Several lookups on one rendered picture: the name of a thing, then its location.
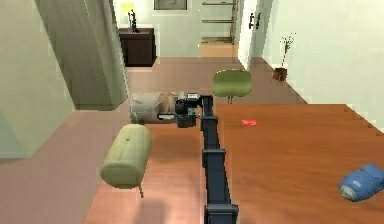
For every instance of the blue rounded object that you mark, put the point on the blue rounded object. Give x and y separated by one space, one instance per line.
361 183

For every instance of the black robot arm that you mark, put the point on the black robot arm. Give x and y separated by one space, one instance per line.
215 166

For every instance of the wooden shelf unit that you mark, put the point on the wooden shelf unit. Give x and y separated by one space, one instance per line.
218 21

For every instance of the green padded chair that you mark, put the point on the green padded chair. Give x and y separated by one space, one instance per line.
128 155
232 82

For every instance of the dark brown cabinet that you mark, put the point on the dark brown cabinet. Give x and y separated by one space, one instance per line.
138 47

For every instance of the metal cannister with black plugs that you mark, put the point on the metal cannister with black plugs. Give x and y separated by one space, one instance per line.
146 108

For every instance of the framed wall picture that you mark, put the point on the framed wall picture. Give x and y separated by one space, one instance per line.
170 4

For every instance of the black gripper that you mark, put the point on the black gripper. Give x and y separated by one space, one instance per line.
185 113

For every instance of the yellow lamp shade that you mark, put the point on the yellow lamp shade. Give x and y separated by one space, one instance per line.
127 7

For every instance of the small red flat object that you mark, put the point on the small red flat object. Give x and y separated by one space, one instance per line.
249 122

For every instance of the white room door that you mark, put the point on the white room door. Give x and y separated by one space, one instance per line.
246 43

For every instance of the potted house plant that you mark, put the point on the potted house plant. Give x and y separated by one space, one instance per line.
282 66

